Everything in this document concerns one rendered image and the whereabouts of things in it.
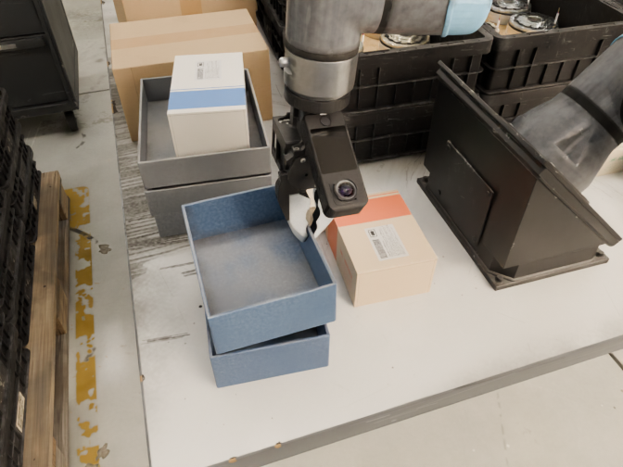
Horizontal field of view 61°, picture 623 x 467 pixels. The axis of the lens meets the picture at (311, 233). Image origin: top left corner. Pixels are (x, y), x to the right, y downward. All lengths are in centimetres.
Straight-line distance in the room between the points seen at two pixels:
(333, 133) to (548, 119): 38
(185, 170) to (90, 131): 181
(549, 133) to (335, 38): 41
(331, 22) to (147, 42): 71
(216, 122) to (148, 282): 27
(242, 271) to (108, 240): 133
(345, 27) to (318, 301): 30
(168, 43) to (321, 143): 66
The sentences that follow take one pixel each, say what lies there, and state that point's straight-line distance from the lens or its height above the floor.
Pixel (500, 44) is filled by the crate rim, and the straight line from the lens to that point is 103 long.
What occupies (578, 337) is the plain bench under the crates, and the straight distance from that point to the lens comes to 84.
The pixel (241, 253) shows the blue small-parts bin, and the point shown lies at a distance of 74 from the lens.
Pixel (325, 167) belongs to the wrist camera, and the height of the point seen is 99.
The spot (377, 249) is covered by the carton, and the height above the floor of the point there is 77.
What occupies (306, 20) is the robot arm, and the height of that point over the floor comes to 112.
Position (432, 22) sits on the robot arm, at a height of 112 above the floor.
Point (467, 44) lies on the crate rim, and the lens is 99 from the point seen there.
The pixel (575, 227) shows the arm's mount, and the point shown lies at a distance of 84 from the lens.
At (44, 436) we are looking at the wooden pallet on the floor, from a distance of 143.
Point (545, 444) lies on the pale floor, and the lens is 156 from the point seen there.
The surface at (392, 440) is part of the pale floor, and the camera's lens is 146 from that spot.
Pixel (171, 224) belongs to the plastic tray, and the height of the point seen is 72.
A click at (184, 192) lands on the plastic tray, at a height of 79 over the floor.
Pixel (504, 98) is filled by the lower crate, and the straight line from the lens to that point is 109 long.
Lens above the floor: 132
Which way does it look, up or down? 44 degrees down
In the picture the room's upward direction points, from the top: straight up
